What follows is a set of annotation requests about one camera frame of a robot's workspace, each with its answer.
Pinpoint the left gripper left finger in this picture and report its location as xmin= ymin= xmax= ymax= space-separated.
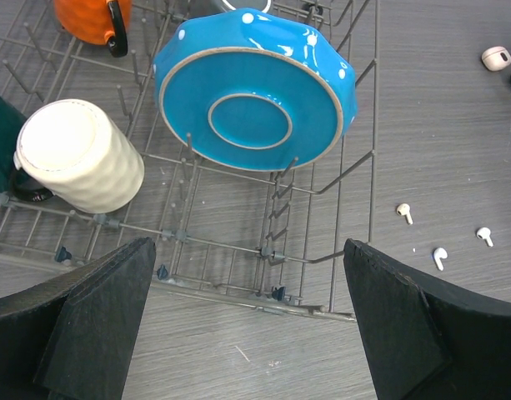
xmin=0 ymin=237 xmax=156 ymax=399

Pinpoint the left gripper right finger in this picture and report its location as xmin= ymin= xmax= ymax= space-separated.
xmin=343 ymin=239 xmax=511 ymax=399

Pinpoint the white earbud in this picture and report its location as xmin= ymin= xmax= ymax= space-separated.
xmin=396 ymin=203 xmax=413 ymax=225
xmin=433 ymin=247 xmax=448 ymax=271
xmin=476 ymin=227 xmax=493 ymax=248

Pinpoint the beige earbud case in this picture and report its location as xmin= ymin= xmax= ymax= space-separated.
xmin=481 ymin=46 xmax=511 ymax=72

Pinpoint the cream textured cup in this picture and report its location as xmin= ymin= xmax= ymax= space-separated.
xmin=13 ymin=98 xmax=145 ymax=214

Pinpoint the dark green mug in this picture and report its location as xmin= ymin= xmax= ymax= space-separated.
xmin=0 ymin=86 xmax=55 ymax=203

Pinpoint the blue ceramic plate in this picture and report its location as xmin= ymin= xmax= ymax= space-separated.
xmin=153 ymin=8 xmax=358 ymax=172

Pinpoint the orange mug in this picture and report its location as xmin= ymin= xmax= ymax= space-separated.
xmin=53 ymin=0 xmax=133 ymax=58

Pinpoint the grey mug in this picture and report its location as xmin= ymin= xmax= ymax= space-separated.
xmin=211 ymin=0 xmax=273 ymax=13

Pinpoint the grey wire dish rack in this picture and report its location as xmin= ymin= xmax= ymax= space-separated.
xmin=0 ymin=1 xmax=380 ymax=321

